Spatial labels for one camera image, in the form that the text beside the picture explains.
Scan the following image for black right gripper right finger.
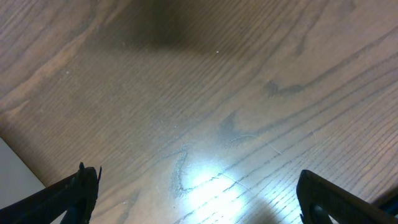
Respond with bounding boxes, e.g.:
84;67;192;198
296;170;397;224

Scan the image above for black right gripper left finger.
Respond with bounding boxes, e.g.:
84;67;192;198
1;163;101;224

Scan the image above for white box with red interior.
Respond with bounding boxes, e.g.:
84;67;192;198
0;139;45;208

